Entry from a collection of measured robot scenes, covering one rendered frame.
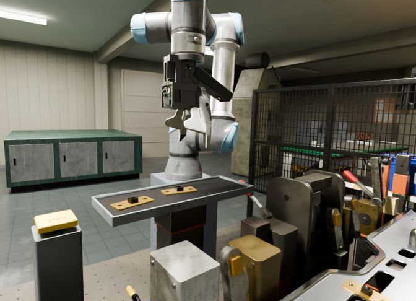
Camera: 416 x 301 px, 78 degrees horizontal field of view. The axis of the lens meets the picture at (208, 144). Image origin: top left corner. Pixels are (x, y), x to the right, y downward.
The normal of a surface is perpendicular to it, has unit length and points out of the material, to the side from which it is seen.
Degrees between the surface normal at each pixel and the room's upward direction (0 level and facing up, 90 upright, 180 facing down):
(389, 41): 90
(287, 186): 90
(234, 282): 78
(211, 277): 90
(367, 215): 90
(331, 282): 0
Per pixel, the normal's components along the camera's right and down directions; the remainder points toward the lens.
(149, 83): 0.56, 0.11
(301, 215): -0.79, 0.05
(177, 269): 0.03, -0.99
